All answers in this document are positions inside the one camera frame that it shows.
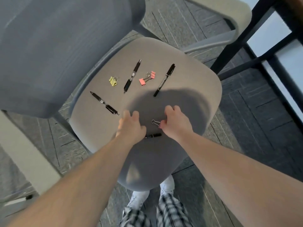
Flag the person's left hand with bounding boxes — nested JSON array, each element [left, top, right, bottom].
[[115, 110, 147, 146]]

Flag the person's right hand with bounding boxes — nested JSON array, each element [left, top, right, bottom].
[[159, 105, 194, 143]]

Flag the person's left forearm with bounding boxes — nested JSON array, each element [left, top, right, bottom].
[[7, 137, 142, 227]]

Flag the person's right forearm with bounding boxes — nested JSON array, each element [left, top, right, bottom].
[[176, 133, 303, 227]]

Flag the black retractable pen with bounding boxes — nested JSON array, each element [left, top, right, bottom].
[[90, 91, 120, 116], [123, 59, 142, 94]]

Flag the grey chair seat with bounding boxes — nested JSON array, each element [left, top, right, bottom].
[[69, 36, 223, 190]]

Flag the plaid trousers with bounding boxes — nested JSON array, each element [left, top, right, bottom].
[[122, 192, 190, 227]]

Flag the grey mesh chair backrest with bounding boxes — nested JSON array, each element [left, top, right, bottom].
[[0, 0, 146, 119]]

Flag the grey chair armrest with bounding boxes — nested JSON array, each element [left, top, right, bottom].
[[0, 111, 62, 204], [181, 0, 252, 54]]

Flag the black table frame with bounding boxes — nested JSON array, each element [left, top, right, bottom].
[[210, 0, 303, 183]]

